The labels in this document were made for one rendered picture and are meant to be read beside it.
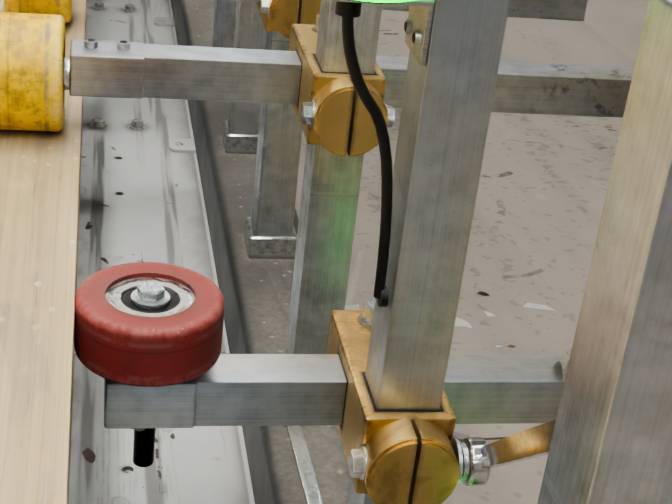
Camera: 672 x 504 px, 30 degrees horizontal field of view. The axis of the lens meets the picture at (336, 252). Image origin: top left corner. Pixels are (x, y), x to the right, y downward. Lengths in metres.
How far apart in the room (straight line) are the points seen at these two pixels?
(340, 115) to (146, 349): 0.25
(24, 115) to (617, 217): 0.56
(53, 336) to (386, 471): 0.18
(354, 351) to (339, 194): 0.19
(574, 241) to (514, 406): 2.26
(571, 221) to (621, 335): 2.72
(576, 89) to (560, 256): 1.97
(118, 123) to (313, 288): 0.80
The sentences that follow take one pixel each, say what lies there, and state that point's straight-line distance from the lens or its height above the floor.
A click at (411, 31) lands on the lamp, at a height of 1.07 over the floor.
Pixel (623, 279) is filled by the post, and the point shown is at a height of 1.08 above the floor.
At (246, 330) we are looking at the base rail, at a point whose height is 0.70.
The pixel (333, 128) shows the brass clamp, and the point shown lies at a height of 0.94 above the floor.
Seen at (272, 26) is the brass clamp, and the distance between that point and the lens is 1.09.
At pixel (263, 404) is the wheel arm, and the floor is 0.85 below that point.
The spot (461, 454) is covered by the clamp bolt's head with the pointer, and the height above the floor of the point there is 0.86.
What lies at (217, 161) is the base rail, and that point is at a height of 0.70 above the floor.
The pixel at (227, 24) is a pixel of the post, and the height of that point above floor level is 0.77.
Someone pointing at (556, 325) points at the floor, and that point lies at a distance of 2.61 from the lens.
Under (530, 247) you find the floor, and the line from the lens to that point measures 2.92.
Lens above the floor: 1.24
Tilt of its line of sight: 27 degrees down
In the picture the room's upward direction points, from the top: 7 degrees clockwise
